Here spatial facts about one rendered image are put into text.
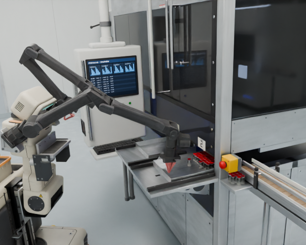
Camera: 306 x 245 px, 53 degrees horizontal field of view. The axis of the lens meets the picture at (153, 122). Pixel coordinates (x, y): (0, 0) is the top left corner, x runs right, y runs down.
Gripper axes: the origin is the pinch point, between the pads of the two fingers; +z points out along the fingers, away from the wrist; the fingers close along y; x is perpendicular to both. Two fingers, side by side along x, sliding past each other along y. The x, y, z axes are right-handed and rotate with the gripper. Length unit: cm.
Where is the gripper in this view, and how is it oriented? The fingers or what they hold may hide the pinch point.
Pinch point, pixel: (168, 171)
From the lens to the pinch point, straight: 171.1
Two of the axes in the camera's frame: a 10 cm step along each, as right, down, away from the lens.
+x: -3.5, -2.6, 9.0
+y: 9.3, -0.3, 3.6
